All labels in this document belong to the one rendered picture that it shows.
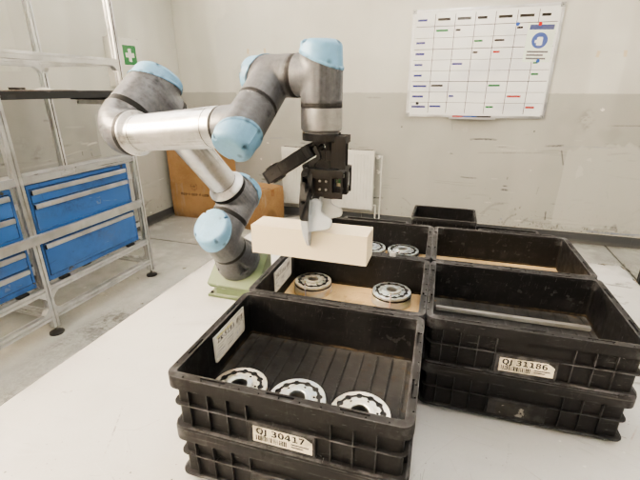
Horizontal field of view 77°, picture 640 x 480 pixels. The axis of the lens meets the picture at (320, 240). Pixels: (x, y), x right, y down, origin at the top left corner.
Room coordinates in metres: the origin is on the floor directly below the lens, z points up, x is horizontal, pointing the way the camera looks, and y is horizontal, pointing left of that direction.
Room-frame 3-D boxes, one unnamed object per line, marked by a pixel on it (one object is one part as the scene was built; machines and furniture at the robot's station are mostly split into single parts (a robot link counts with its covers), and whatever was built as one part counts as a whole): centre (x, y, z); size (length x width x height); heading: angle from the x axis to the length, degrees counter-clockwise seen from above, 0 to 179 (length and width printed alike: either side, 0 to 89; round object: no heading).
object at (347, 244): (0.76, 0.02, 1.07); 0.24 x 0.06 x 0.06; 72
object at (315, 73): (0.76, 0.00, 1.39); 0.09 x 0.08 x 0.11; 62
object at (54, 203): (2.42, 1.45, 0.60); 0.72 x 0.03 x 0.56; 162
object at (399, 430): (0.62, 0.02, 0.92); 0.40 x 0.30 x 0.02; 74
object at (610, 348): (0.79, -0.45, 0.92); 0.40 x 0.30 x 0.02; 74
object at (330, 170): (0.75, -0.01, 1.23); 0.09 x 0.08 x 0.12; 72
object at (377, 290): (0.95, -0.19, 0.86); 0.10 x 0.10 x 0.01
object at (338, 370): (0.62, 0.02, 0.87); 0.40 x 0.30 x 0.11; 74
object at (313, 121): (0.76, 0.00, 1.31); 0.08 x 0.08 x 0.05
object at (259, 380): (0.58, 0.15, 0.86); 0.10 x 0.10 x 0.01
